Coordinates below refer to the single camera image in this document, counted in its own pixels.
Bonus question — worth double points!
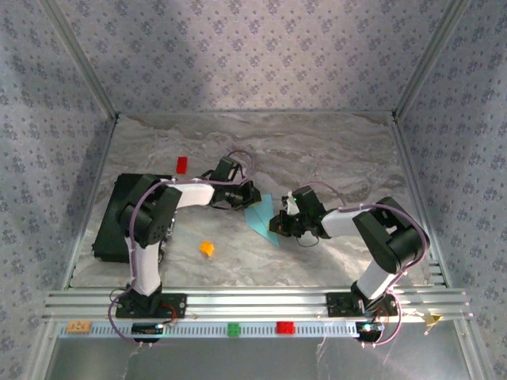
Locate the light blue paper sheet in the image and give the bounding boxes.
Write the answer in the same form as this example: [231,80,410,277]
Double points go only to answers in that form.
[242,192,283,249]

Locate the black flat case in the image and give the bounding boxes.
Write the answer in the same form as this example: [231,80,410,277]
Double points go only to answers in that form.
[91,173,180,264]

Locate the yellow tape piece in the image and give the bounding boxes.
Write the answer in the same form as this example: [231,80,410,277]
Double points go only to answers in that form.
[420,312,444,329]

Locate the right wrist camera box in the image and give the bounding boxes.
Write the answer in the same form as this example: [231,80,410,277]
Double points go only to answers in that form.
[285,192,301,217]

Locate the aluminium mounting rail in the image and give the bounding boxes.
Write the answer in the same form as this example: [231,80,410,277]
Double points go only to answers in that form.
[41,287,475,323]

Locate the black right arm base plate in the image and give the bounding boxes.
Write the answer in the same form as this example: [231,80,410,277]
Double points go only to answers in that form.
[325,291,399,318]

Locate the aluminium table side rail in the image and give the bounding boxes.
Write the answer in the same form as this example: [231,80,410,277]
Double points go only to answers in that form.
[390,114,452,288]
[61,114,120,290]

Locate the grey slotted cable duct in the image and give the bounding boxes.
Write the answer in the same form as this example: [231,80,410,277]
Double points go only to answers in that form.
[56,321,360,340]

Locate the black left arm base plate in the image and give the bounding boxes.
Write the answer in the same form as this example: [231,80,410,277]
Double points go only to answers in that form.
[114,292,188,320]

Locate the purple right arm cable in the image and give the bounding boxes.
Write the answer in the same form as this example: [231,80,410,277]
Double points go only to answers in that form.
[299,180,431,349]

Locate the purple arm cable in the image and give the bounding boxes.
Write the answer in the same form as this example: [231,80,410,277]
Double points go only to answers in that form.
[299,180,431,349]
[109,149,257,349]

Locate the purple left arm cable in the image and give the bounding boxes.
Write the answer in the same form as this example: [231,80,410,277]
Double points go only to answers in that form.
[109,149,257,349]

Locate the aluminium corner post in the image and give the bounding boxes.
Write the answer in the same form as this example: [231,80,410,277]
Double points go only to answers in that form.
[391,0,473,120]
[39,0,120,120]

